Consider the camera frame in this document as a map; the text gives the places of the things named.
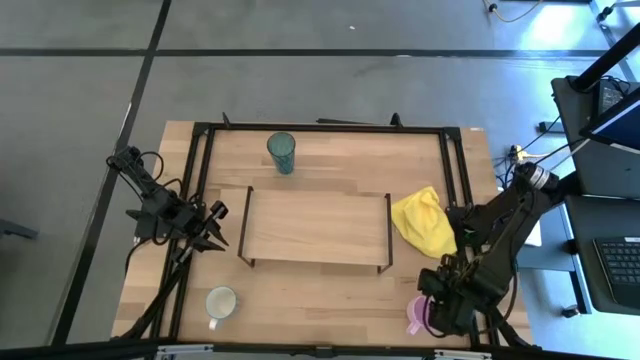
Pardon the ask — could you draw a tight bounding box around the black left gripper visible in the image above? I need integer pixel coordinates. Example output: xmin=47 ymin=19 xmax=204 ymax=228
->
xmin=182 ymin=202 xmax=230 ymax=253

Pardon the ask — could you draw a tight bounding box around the teal faceted plastic tumbler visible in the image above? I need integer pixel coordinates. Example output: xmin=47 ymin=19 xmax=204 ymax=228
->
xmin=266 ymin=131 xmax=297 ymax=176

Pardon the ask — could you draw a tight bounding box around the grey desk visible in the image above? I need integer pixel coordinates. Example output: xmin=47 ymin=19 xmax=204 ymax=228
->
xmin=551 ymin=74 xmax=640 ymax=199
xmin=564 ymin=194 xmax=640 ymax=316

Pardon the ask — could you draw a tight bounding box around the black support pole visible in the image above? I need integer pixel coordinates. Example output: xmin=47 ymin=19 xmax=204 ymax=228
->
xmin=569 ymin=24 xmax=640 ymax=93
xmin=552 ymin=172 xmax=584 ymax=201

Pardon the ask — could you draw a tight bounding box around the black chair base leg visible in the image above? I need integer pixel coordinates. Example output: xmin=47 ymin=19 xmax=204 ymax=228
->
xmin=0 ymin=217 xmax=40 ymax=241

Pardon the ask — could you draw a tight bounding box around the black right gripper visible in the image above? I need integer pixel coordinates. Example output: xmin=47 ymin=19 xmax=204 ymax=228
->
xmin=417 ymin=252 xmax=506 ymax=337

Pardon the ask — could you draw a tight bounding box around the black monitor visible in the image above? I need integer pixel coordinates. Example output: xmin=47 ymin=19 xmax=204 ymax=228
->
xmin=579 ymin=84 xmax=640 ymax=151

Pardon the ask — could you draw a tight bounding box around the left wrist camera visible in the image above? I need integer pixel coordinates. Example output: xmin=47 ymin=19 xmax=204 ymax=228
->
xmin=209 ymin=199 xmax=230 ymax=221

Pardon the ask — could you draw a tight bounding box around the yellow cable with black plug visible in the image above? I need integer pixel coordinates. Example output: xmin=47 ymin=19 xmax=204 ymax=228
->
xmin=481 ymin=0 xmax=545 ymax=24

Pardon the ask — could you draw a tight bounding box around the white power strip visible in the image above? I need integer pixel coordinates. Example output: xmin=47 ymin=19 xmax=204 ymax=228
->
xmin=508 ymin=143 xmax=532 ymax=164

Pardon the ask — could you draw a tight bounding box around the wooden shelf with black legs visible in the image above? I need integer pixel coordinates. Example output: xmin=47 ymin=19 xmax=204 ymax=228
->
xmin=236 ymin=185 xmax=395 ymax=275

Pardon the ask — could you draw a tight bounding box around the yellow cloth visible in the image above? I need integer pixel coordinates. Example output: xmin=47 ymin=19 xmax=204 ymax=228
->
xmin=390 ymin=185 xmax=459 ymax=260

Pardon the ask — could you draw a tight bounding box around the black aluminium table frame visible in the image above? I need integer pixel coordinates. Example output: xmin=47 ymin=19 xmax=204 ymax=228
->
xmin=112 ymin=112 xmax=541 ymax=360

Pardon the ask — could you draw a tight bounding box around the black keyboard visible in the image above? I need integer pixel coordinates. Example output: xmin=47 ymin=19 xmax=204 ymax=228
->
xmin=592 ymin=234 xmax=640 ymax=310

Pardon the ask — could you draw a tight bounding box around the red white patterned mug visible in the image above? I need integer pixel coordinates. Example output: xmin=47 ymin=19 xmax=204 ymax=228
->
xmin=204 ymin=285 xmax=240 ymax=331

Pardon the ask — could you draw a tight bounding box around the pink mug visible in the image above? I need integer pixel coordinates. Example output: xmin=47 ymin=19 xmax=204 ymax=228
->
xmin=405 ymin=294 xmax=432 ymax=336

